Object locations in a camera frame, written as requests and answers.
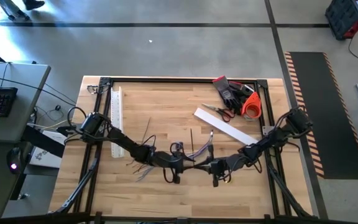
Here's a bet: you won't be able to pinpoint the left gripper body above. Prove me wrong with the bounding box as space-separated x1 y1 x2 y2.
149 149 186 172

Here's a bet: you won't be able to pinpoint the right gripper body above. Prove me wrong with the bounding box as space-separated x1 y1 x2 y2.
212 154 246 175

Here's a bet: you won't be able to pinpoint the bundle of wires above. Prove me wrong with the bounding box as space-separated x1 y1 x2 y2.
134 130 214 184

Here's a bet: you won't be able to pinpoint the black wire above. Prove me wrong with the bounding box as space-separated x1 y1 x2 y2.
126 157 150 175

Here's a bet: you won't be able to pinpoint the white slotted cable raceway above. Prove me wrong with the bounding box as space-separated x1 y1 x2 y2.
109 86 126 159

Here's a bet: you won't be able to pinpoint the white flat raceway cover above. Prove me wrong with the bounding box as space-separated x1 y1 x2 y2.
193 107 260 146

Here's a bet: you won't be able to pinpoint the orange tape dispenser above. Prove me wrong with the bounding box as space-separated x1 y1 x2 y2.
240 91 263 121

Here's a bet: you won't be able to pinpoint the grey black work glove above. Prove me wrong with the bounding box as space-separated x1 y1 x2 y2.
212 75 245 115
228 80 256 105

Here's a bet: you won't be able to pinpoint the metal clip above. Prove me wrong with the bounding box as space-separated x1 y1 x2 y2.
86 83 101 95

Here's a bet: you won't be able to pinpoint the black striped floor mat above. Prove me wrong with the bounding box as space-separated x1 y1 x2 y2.
284 51 358 180

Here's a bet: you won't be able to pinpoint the white printed box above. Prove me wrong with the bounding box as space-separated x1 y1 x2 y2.
29 129 67 169

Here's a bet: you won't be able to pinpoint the black flat bar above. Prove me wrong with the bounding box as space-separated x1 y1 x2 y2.
22 124 67 159

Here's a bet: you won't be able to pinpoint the grey desk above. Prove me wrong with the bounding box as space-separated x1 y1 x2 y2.
0 61 52 220

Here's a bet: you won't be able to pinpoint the black computer mouse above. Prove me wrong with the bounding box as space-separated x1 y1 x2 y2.
7 146 23 174

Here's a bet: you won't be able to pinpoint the black red tool case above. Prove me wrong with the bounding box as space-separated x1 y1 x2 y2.
324 0 358 40

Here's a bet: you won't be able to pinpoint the person's shoe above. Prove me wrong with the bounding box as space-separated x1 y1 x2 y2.
22 0 46 11

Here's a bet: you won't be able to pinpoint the red handled scissors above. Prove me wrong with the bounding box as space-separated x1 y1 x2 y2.
201 103 236 123

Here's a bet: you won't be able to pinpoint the black aluminium table frame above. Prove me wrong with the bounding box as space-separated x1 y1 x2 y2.
50 76 315 224

